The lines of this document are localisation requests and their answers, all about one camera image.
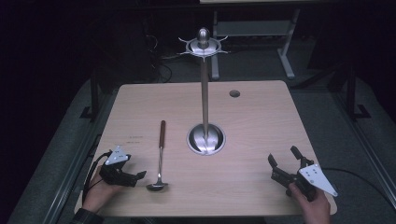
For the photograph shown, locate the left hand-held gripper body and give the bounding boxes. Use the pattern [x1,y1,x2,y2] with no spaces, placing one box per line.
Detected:
[98,145,138,189]

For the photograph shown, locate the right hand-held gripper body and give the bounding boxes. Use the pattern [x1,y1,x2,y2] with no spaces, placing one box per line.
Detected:
[270,159,339,203]

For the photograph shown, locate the metal ladle with brown handle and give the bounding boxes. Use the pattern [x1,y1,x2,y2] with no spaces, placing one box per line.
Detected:
[146,119,169,192]

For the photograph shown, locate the steel utensil rack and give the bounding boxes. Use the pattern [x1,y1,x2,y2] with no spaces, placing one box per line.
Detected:
[177,26,231,157]

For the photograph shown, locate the person's right hand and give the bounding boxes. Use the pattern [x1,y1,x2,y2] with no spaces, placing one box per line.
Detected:
[287,182,332,224]

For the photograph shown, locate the black metal stand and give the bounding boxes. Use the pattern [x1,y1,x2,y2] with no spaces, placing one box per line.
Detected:
[78,70,101,123]
[326,63,372,121]

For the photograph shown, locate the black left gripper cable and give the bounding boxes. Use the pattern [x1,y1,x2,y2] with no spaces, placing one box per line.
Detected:
[81,150,113,203]

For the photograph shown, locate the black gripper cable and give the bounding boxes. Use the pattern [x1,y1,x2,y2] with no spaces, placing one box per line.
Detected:
[81,150,113,203]
[321,167,396,213]

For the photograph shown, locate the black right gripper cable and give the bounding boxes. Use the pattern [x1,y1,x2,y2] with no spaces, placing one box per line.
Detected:
[321,167,396,213]

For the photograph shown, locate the loose black cables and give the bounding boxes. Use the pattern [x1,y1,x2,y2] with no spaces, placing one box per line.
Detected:
[142,18,174,84]

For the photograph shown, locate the white metal desk frame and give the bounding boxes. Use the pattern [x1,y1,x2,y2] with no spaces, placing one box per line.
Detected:
[210,8,303,81]

